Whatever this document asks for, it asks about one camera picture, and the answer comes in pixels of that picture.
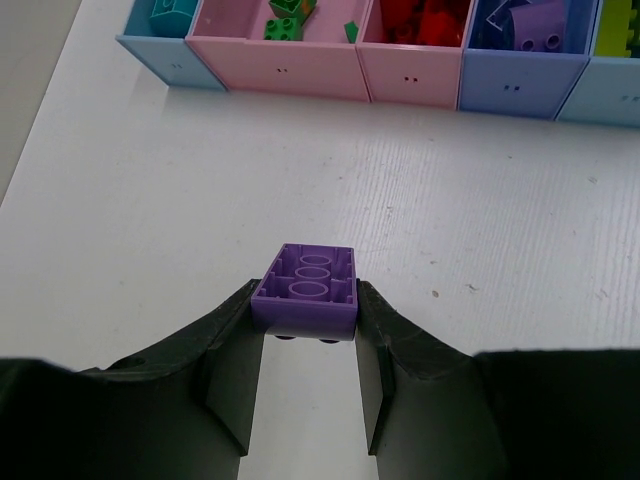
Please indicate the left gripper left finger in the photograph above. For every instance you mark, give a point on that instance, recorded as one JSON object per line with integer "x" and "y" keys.
{"x": 180, "y": 409}

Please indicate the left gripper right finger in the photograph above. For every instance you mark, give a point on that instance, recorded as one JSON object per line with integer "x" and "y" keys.
{"x": 433, "y": 412}

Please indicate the purple flower lego piece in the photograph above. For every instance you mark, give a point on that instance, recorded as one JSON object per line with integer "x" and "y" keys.
{"x": 309, "y": 291}

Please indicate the blue and pink sorting tray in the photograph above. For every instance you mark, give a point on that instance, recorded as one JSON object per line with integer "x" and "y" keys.
{"x": 224, "y": 49}

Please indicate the red and lime lego stack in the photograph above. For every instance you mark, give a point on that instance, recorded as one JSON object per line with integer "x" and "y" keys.
{"x": 425, "y": 23}

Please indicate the small green lego piece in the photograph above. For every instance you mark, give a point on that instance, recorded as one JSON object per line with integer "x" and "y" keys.
{"x": 351, "y": 30}

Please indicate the turquoise lego bricks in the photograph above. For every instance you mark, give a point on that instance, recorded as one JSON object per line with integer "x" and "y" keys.
{"x": 172, "y": 18}

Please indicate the green lego brick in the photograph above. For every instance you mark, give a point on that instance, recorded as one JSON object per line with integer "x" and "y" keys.
{"x": 283, "y": 29}
{"x": 295, "y": 9}

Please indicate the lime lego plate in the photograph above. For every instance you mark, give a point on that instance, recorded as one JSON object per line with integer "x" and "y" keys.
{"x": 618, "y": 29}

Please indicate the purple lego pieces in tray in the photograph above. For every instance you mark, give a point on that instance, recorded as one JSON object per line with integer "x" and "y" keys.
{"x": 527, "y": 26}

